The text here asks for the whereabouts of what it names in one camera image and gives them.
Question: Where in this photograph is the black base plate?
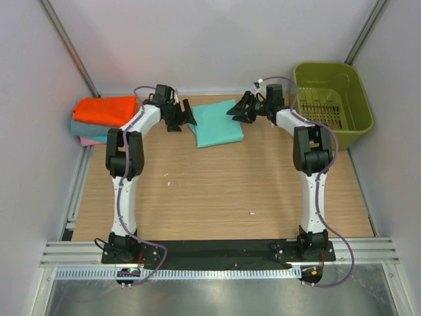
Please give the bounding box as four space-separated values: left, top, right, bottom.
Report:
101 239 336 271

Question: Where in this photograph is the orange folded t shirt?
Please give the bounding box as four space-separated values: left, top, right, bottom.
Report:
73 95 139 127

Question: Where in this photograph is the pink folded t shirt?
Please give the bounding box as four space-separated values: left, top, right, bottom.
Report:
79 136 105 147

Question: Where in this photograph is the aluminium frame rail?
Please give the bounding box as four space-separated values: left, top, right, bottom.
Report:
40 238 399 271

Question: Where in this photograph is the grey folded t shirt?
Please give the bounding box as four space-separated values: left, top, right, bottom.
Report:
70 118 115 138

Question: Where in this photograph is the teal t shirt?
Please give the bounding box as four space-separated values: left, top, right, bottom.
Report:
188 99 244 148

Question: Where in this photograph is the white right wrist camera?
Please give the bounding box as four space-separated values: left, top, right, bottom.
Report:
253 78 264 95

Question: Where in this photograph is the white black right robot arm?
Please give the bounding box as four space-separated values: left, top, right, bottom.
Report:
226 84 334 261

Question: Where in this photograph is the white slotted cable duct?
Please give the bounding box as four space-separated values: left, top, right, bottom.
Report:
55 267 301 281

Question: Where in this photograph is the green plastic basket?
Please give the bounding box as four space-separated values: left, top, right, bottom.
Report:
293 62 374 151

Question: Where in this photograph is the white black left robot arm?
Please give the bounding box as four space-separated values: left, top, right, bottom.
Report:
101 84 197 264

